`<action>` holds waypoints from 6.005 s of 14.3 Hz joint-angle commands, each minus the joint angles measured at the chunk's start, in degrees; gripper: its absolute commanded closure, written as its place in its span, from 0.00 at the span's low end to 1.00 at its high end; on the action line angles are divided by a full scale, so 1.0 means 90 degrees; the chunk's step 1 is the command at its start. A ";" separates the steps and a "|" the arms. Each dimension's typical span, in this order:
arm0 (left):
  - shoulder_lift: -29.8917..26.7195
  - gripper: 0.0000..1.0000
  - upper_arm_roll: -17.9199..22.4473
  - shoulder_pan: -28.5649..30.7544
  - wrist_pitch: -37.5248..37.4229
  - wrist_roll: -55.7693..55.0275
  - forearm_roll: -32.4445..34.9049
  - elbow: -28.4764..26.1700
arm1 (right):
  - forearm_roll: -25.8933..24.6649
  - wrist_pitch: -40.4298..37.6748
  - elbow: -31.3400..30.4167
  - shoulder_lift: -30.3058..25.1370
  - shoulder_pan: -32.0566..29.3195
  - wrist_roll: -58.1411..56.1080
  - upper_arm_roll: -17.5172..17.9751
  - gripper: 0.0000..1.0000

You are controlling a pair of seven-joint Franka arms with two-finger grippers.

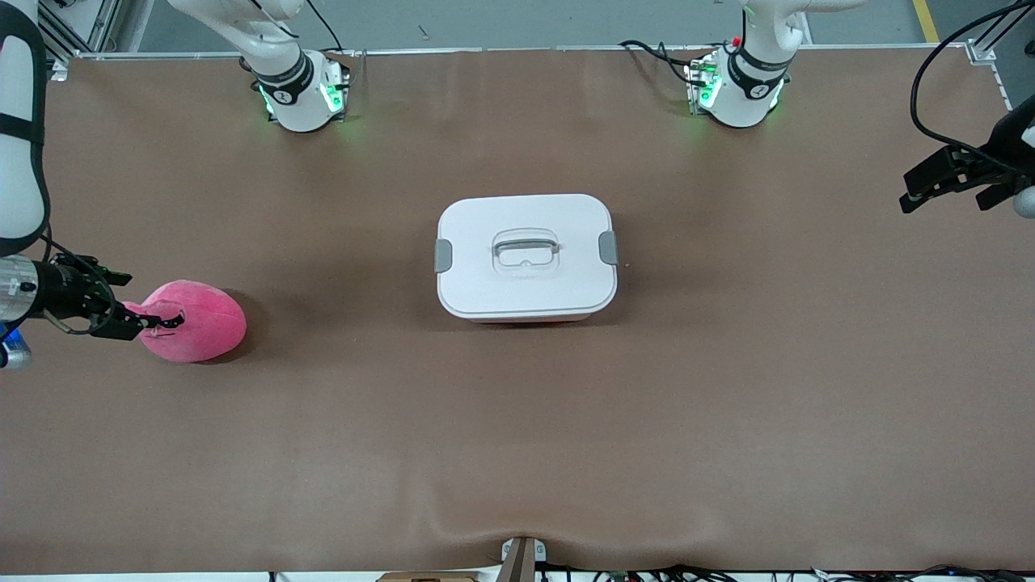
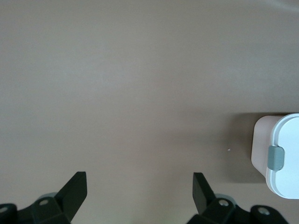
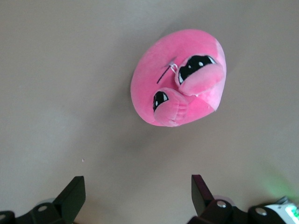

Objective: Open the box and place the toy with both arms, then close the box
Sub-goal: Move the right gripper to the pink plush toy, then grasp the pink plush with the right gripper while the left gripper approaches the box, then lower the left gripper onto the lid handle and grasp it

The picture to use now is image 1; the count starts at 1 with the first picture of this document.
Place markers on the pale pink plastic box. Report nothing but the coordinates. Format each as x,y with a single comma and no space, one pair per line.
525,319

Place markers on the pink plush toy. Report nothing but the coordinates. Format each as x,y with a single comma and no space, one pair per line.
210,323

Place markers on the white box lid grey clips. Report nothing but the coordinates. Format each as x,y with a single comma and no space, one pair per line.
485,283

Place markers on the brown cardboard piece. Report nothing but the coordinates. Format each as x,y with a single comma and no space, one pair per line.
428,578

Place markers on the aluminium frame profile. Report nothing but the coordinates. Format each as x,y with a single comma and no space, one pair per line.
982,52
73,28

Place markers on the aluminium table edge rail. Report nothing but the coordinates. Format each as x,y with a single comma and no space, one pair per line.
485,50

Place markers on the metal table clamp bracket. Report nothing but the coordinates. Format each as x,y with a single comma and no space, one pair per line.
521,562

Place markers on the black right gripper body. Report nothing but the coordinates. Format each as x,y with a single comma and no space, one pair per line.
66,293

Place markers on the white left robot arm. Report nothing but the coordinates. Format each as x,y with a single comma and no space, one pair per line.
740,97

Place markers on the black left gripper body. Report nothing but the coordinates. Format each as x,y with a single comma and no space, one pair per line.
1005,150

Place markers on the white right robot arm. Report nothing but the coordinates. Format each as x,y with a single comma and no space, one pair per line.
291,89

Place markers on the brown table cover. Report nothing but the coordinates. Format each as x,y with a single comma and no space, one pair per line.
517,420

